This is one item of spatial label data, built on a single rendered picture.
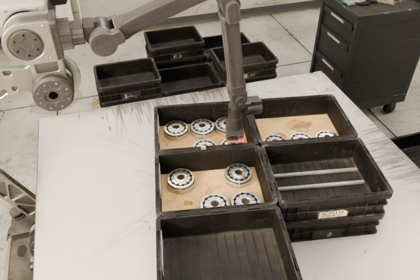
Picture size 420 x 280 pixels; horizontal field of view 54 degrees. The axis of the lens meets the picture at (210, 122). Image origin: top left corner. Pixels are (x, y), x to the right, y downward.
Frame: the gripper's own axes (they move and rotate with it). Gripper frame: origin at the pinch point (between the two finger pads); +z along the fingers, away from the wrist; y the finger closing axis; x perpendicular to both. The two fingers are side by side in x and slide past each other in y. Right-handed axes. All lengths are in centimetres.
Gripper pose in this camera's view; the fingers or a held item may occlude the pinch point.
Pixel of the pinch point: (233, 144)
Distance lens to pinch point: 166.7
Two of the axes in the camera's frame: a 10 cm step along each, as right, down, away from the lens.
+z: -0.1, 7.9, 6.1
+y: -0.3, -6.1, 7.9
